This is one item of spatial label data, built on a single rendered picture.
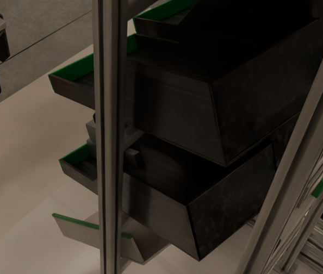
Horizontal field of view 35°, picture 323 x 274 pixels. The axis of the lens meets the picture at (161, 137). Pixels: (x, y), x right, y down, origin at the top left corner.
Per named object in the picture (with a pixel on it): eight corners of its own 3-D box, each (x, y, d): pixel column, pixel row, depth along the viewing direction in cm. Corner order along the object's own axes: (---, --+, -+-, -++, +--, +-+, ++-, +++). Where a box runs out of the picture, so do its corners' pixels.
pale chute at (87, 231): (63, 236, 88) (51, 214, 87) (123, 196, 95) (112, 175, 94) (143, 266, 65) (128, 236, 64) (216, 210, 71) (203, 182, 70)
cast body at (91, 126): (91, 157, 74) (76, 115, 71) (113, 142, 76) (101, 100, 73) (128, 174, 68) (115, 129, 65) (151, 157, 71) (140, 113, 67)
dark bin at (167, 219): (63, 173, 73) (46, 129, 69) (134, 130, 79) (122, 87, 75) (198, 262, 52) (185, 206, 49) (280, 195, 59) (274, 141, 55)
